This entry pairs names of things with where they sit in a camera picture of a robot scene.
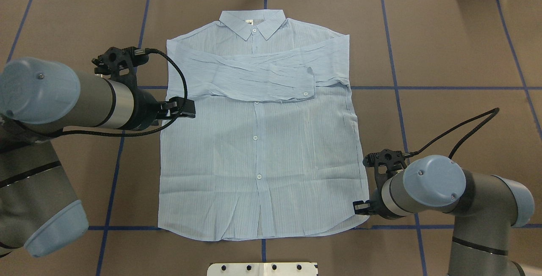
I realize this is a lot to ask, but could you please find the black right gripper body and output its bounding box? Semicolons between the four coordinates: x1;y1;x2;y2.
368;189;387;218

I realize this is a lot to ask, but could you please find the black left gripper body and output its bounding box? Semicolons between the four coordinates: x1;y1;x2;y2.
127;88;168;131

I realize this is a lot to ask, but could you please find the light blue button shirt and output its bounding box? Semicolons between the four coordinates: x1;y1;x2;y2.
157;10;368;241

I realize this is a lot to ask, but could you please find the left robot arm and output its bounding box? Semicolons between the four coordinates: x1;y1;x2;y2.
1;57;196;257

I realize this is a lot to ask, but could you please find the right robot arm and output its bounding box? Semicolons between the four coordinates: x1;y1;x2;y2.
353;149;541;276

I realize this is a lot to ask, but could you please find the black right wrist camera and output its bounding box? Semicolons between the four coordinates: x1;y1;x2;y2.
362;149;409;184

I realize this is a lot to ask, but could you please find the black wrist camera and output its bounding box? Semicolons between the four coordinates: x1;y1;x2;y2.
91;47;149;90
362;149;409;184

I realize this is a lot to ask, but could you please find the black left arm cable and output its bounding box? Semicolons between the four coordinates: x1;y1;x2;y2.
55;48;188;138

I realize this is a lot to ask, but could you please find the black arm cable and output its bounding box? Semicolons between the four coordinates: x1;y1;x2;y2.
404;107;500;160
55;48;188;138

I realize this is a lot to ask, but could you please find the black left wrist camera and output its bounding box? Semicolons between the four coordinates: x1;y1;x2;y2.
91;47;149;90

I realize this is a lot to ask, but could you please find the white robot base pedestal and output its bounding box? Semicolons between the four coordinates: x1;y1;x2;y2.
207;262;319;276

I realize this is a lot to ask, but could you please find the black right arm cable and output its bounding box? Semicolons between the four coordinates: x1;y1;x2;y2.
404;107;500;160

